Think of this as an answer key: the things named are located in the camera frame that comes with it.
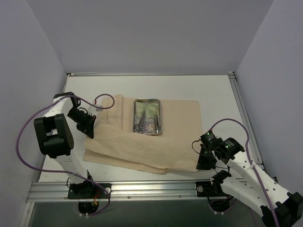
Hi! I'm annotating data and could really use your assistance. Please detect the purple cable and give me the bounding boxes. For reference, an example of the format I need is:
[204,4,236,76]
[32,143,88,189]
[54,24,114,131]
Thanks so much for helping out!
[15,94,116,215]
[208,119,280,227]

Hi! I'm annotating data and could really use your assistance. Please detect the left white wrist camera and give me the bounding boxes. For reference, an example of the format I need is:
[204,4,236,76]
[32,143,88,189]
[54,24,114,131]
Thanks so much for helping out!
[88,100,103,115]

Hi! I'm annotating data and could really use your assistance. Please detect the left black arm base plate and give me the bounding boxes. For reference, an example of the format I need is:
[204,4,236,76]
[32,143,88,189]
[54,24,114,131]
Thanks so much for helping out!
[67,182,112,200]

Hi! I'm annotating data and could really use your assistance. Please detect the green gauze packet right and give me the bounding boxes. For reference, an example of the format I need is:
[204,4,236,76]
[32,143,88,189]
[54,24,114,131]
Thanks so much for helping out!
[146,103,159,118]

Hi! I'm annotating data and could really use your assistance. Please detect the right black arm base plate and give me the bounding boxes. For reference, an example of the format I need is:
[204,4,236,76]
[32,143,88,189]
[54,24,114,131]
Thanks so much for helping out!
[195,181,231,198]

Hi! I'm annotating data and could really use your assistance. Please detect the surgical scissors in tray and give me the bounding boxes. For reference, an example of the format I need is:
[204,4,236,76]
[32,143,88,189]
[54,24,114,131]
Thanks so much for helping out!
[134,111,146,133]

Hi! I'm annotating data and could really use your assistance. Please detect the front aluminium rail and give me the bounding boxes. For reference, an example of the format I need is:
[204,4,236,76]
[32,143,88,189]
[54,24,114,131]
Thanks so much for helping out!
[26,177,282,202]

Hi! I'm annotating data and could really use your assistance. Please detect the surgical forceps in tray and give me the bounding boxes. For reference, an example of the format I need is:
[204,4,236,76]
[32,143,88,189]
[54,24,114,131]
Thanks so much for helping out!
[153,114,160,134]

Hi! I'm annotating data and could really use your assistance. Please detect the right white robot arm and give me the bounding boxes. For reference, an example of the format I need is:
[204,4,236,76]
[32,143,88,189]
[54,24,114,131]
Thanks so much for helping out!
[196,131,303,227]

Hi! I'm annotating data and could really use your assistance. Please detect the aluminium rail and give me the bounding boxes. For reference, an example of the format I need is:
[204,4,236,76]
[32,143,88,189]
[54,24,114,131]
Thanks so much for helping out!
[228,72,265,170]
[26,177,282,202]

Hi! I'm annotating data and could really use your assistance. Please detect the right side aluminium rail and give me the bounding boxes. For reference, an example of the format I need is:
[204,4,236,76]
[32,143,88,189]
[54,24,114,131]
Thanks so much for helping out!
[228,72,265,170]

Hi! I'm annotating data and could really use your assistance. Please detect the green gauze packet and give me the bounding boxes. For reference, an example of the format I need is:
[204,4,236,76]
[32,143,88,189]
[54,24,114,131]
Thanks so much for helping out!
[135,101,146,117]
[146,103,159,118]

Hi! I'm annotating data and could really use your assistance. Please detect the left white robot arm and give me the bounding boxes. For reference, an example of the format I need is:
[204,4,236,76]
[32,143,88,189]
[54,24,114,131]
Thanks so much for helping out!
[34,92,97,198]

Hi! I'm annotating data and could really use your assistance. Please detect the metal instrument tray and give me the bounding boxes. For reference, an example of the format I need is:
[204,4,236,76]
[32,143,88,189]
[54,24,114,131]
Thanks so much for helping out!
[133,98,162,136]

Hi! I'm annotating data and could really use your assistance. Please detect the green gauze packet left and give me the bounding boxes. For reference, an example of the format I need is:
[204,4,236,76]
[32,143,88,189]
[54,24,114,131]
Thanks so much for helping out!
[135,101,146,117]

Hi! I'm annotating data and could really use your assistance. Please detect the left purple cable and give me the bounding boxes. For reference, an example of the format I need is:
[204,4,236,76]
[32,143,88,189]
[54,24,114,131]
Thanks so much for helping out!
[15,94,116,215]

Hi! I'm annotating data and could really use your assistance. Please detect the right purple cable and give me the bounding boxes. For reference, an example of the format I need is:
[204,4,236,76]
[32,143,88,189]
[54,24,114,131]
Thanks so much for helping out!
[208,119,280,227]

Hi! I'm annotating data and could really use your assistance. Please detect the beige cloth wrap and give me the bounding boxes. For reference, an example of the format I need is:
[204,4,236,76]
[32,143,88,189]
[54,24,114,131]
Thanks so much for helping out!
[83,94,203,174]

